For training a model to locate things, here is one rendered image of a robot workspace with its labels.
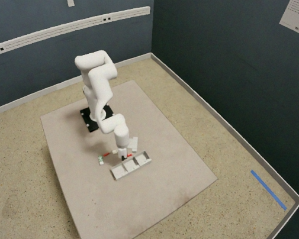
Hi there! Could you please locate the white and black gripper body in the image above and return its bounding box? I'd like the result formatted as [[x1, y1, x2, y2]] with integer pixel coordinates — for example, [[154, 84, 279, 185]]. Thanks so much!
[[118, 147, 128, 158]]

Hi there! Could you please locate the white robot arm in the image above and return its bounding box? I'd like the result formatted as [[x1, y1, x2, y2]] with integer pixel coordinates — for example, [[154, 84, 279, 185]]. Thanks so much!
[[75, 50, 138, 153]]

